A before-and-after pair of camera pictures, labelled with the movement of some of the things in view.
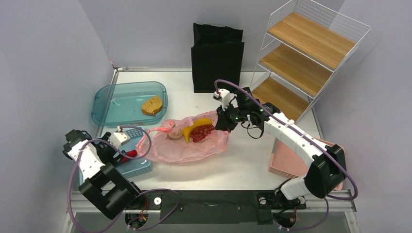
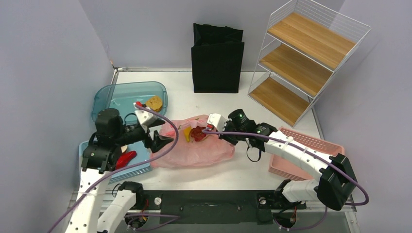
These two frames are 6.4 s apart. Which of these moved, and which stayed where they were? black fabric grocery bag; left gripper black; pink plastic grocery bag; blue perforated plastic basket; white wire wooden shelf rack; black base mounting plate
Moved: pink plastic grocery bag; left gripper black
Stayed: blue perforated plastic basket; black fabric grocery bag; black base mounting plate; white wire wooden shelf rack
